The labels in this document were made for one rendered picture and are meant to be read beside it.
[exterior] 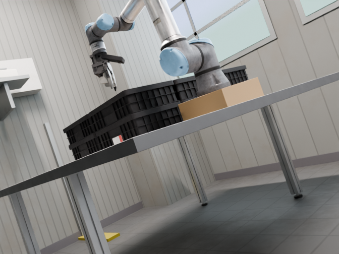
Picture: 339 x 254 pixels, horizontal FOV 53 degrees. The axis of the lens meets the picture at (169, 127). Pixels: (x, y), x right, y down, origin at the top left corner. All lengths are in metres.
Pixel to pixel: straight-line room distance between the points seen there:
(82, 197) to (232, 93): 0.72
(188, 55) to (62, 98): 2.58
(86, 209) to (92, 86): 2.71
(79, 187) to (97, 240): 0.22
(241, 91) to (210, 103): 0.14
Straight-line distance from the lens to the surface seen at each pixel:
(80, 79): 3.94
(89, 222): 1.40
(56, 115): 3.70
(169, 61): 1.34
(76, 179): 1.39
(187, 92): 1.72
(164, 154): 3.62
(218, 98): 1.34
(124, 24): 1.80
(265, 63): 3.35
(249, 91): 1.46
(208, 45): 1.45
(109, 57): 1.76
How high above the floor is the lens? 0.67
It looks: 2 degrees up
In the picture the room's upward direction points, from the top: 19 degrees counter-clockwise
